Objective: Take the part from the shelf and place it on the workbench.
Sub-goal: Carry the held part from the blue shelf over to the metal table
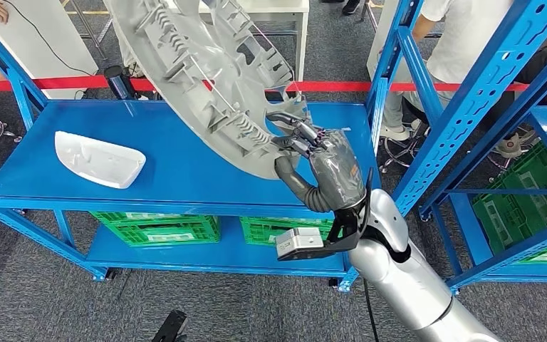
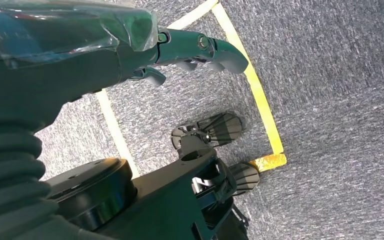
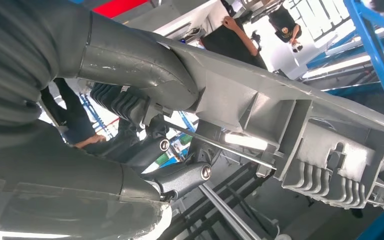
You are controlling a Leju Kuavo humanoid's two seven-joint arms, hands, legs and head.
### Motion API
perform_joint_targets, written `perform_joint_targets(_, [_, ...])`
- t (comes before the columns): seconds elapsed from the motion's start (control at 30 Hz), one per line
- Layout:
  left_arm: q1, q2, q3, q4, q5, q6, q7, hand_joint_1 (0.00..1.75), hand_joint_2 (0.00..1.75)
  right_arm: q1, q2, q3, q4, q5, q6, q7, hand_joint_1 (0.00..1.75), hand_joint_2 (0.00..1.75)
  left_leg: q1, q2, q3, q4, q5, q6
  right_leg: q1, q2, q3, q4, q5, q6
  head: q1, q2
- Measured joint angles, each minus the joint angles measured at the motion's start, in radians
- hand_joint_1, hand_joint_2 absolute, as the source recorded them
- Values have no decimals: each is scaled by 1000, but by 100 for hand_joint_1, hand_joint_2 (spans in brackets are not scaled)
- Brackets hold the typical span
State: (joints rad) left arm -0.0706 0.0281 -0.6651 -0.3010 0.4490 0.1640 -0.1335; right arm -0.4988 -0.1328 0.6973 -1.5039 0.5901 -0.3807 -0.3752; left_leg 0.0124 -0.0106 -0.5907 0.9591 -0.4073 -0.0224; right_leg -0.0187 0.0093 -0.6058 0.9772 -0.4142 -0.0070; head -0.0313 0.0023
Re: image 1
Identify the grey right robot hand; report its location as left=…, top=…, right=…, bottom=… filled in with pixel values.
left=266, top=110, right=366, bottom=212

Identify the white plastic mirror cover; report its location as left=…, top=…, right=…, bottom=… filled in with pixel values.
left=54, top=131, right=147, bottom=190

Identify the black robot body part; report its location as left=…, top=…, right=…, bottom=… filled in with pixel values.
left=150, top=309, right=189, bottom=342

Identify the red barrier tape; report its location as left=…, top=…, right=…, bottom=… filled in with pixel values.
left=0, top=75, right=547, bottom=94

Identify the grey metal frame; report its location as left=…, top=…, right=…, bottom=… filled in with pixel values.
left=66, top=0, right=114, bottom=60

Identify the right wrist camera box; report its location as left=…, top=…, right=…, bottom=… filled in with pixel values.
left=276, top=227, right=350, bottom=262

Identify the grey plastic wheel hubcap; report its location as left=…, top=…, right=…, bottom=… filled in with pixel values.
left=103, top=0, right=312, bottom=181

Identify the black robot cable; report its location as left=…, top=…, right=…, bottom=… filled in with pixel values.
left=362, top=278, right=380, bottom=342

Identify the black barrier post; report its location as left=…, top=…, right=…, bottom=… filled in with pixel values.
left=103, top=65, right=137, bottom=101

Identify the white table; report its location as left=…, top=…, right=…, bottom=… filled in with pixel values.
left=110, top=0, right=311, bottom=83

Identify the black power cable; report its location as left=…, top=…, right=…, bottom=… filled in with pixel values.
left=1, top=0, right=93, bottom=76

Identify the white desk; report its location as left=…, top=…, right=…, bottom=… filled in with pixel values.
left=367, top=0, right=425, bottom=81
left=0, top=0, right=100, bottom=100

